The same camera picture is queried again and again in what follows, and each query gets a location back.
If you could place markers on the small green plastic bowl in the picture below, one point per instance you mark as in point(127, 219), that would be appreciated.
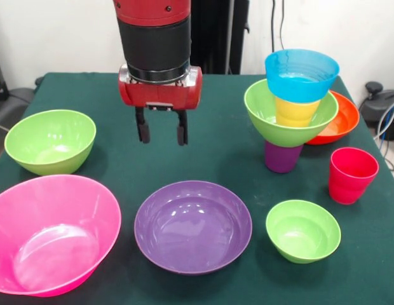
point(302, 235)

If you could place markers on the black chair base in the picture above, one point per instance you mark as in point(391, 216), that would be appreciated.
point(12, 105)
point(375, 101)

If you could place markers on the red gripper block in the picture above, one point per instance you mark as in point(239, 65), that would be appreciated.
point(159, 95)

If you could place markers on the yellow plastic cup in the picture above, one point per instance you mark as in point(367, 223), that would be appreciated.
point(295, 114)

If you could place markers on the red plastic cup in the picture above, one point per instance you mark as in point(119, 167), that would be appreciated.
point(349, 181)

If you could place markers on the purple plastic cup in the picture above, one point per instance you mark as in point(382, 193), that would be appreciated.
point(281, 159)

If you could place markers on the large pink plastic bowl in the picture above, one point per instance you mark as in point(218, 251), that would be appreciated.
point(57, 235)

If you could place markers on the dark green tablecloth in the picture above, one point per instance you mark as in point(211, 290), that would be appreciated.
point(197, 159)

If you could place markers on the orange-red plastic bowl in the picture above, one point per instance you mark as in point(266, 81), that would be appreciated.
point(343, 124)

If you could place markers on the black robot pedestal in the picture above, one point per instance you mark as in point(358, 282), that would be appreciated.
point(216, 31)

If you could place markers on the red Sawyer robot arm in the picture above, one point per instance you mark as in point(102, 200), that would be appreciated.
point(155, 41)

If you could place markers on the purple plastic bowl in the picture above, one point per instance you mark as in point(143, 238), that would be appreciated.
point(190, 228)

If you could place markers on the blue plastic bowl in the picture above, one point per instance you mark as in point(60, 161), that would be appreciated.
point(295, 89)

